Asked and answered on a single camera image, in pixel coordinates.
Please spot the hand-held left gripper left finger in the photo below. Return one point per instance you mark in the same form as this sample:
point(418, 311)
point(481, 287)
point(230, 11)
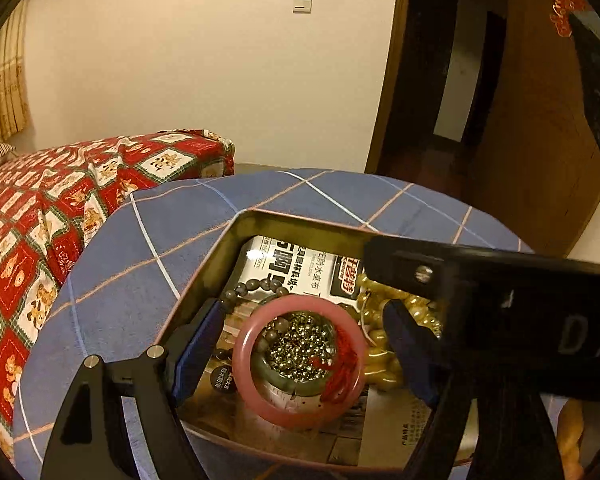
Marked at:
point(200, 347)

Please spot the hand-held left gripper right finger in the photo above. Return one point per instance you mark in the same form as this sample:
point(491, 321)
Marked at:
point(410, 355)

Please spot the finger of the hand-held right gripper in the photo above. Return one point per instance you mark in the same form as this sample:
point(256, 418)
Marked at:
point(430, 262)

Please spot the pink bangle with red tassel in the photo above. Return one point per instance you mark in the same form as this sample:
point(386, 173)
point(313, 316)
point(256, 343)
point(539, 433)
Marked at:
point(245, 365)

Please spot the pink tin box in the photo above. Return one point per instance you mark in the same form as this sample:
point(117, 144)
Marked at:
point(215, 255)

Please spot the person's right forearm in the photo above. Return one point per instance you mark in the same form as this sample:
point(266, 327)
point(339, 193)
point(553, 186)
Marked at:
point(570, 440)

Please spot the black round tag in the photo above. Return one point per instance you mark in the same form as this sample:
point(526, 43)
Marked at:
point(223, 377)

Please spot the blue plaid tablecloth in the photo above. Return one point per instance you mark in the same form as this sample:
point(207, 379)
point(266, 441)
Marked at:
point(145, 240)

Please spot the brown wooden door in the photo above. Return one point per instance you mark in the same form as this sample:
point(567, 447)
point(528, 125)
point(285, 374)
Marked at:
point(530, 135)

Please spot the red printed bedspread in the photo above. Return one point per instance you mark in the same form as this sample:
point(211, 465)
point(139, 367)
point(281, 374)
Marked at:
point(40, 210)

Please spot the red paper door ornament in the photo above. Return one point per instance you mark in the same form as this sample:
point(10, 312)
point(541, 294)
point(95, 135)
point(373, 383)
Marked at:
point(562, 10)

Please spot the beige patterned curtain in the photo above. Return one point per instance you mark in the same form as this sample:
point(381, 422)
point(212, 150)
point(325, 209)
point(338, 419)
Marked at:
point(10, 75)

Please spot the brown door frame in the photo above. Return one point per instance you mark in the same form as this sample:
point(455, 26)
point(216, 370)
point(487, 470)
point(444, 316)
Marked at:
point(390, 70)

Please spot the white light switch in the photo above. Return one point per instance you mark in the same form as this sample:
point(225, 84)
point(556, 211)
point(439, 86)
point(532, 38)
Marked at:
point(302, 4)

